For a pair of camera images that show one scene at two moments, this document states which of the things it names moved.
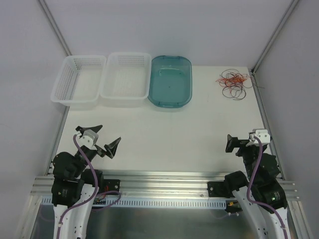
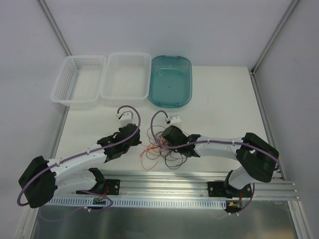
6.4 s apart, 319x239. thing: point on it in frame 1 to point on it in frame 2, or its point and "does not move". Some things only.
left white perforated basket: [79, 82] does not move
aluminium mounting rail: [174, 186] does not move
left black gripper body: [98, 148] to [133, 137]
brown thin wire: [234, 83] to [173, 160]
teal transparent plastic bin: [170, 84] does not move
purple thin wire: [233, 80] to [154, 150]
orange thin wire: [231, 80] to [163, 143]
